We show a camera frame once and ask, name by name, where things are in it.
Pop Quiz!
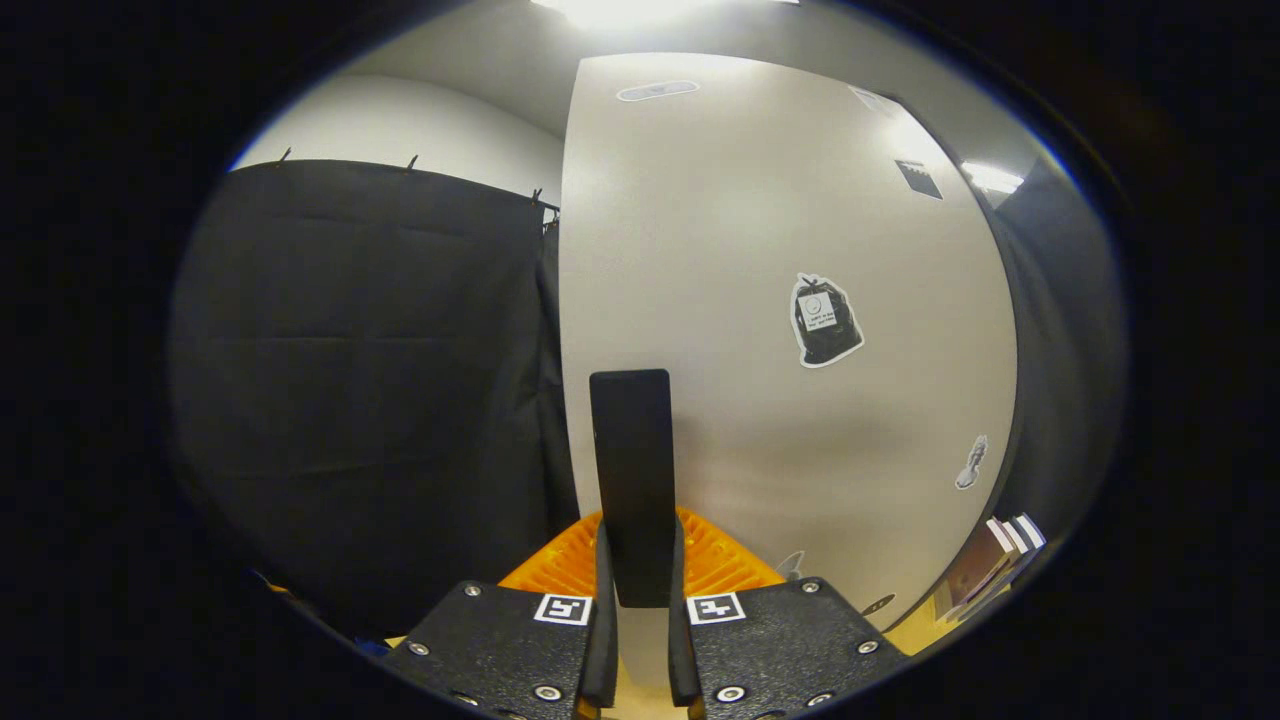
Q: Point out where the black cabinet door handle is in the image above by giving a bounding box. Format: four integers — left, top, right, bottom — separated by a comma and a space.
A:
589, 369, 676, 609

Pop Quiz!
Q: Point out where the black backdrop cloth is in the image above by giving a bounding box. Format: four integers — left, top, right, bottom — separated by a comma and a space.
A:
168, 160, 1129, 641

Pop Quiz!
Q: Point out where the ceiling light panel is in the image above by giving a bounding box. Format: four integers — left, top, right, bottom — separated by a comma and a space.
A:
530, 0, 801, 31
962, 160, 1026, 196

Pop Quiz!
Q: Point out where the light grey cabinet door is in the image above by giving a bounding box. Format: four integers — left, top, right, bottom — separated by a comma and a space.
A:
558, 52, 1021, 691

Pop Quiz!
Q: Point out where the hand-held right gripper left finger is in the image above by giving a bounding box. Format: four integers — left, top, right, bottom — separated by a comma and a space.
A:
380, 510, 621, 720

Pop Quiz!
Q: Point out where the white spine book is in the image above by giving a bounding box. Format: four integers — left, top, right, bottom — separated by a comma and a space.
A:
985, 517, 1031, 601

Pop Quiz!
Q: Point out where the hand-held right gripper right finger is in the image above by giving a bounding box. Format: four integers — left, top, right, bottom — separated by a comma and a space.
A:
668, 507, 906, 720

